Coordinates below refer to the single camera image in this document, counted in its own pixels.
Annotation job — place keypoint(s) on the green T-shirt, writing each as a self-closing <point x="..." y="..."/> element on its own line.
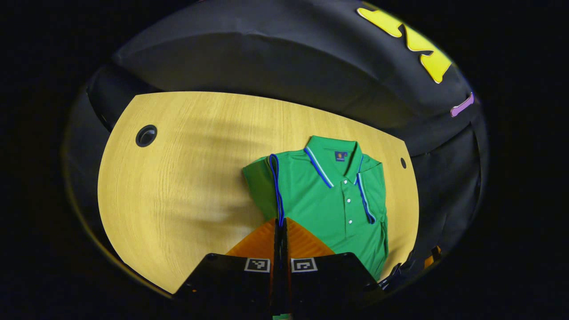
<point x="329" y="209"/>

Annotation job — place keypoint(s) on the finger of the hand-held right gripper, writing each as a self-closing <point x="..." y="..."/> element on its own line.
<point x="433" y="258"/>

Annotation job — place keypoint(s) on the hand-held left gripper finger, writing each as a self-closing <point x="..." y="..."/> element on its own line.
<point x="286" y="284"/>
<point x="276" y="284"/>

